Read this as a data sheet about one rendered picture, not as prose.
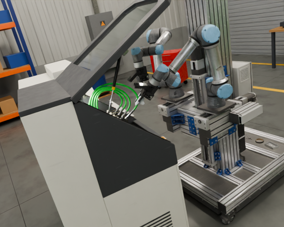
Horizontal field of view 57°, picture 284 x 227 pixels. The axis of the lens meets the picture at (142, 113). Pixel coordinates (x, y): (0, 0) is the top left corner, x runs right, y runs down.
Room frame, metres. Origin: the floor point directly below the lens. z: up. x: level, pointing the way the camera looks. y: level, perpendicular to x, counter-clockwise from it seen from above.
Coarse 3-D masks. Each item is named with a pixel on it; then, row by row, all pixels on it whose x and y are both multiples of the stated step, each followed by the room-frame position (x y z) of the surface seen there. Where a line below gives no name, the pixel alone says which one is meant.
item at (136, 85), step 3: (135, 84) 1.80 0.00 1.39; (138, 84) 1.80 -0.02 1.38; (141, 84) 1.81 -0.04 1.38; (144, 84) 1.81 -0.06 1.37; (147, 84) 1.81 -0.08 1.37; (135, 87) 1.79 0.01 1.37; (138, 87) 1.79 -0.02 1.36; (141, 87) 1.79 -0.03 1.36; (144, 87) 1.79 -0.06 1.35; (147, 87) 1.79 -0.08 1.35
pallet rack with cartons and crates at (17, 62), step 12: (0, 12) 6.53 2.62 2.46; (12, 12) 6.47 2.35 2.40; (0, 24) 6.34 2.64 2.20; (12, 24) 6.43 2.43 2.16; (24, 48) 6.46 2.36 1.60; (12, 60) 6.43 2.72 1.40; (24, 60) 6.57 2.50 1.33; (0, 72) 6.17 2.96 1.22; (12, 72) 6.25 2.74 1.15; (0, 108) 6.30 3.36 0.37; (12, 108) 6.27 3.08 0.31; (0, 120) 5.96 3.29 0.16
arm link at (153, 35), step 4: (156, 28) 2.49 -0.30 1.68; (148, 32) 2.49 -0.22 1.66; (152, 32) 2.47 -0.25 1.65; (156, 32) 2.45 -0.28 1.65; (148, 36) 2.48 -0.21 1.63; (152, 36) 2.46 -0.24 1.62; (156, 36) 2.44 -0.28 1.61; (148, 40) 2.49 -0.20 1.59; (152, 40) 2.46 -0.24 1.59; (156, 40) 2.45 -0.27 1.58; (152, 44) 2.46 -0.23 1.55; (156, 56) 2.45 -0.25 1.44; (160, 56) 2.45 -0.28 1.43; (156, 60) 2.44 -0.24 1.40; (160, 60) 2.45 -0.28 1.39; (156, 64) 2.44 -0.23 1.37; (160, 84) 2.40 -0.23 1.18; (164, 84) 2.39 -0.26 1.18
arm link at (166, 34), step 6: (162, 30) 2.42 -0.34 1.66; (168, 30) 2.39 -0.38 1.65; (162, 36) 2.27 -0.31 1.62; (168, 36) 2.33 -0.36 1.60; (156, 42) 2.17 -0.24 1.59; (162, 42) 2.18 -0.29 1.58; (150, 48) 2.10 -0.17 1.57; (156, 48) 2.07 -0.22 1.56; (162, 48) 2.09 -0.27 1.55; (150, 54) 2.10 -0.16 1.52; (156, 54) 2.09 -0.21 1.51
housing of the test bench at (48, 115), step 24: (24, 96) 1.66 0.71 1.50; (48, 96) 1.52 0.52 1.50; (24, 120) 1.32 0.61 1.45; (48, 120) 1.36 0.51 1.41; (72, 120) 1.40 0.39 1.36; (48, 144) 1.34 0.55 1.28; (72, 144) 1.39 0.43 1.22; (48, 168) 1.33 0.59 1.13; (72, 168) 1.37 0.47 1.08; (72, 192) 1.35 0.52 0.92; (96, 192) 1.40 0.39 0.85; (72, 216) 1.34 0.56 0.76; (96, 216) 1.39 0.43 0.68
